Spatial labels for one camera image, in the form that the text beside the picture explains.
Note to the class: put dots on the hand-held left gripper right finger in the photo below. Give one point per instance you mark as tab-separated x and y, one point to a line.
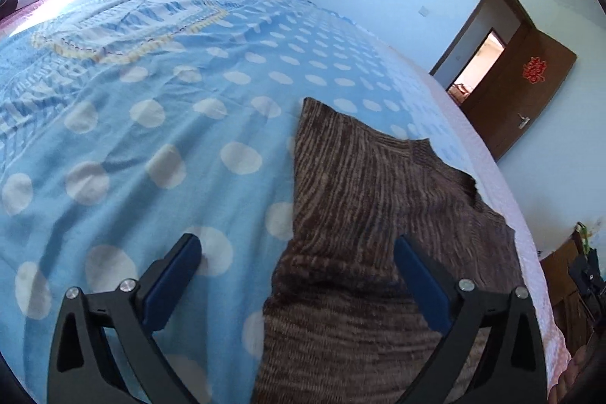
423	285

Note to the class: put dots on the red paper door decoration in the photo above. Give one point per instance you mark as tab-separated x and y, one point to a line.
533	69

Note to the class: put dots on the blue and pink dotted blanket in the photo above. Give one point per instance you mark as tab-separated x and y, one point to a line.
165	110

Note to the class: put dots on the wooden cabinet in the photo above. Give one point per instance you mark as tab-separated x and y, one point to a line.
563	290

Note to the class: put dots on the brown knitted garment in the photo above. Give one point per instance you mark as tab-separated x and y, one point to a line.
360	195

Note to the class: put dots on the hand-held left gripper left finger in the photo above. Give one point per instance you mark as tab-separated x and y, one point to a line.
169	283

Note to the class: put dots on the pink bed sheet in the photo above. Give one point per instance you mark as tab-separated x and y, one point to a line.
28	9

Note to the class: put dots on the brown wooden door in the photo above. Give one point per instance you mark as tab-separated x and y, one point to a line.
511	101

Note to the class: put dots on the brown door frame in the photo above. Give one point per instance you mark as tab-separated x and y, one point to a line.
473	30

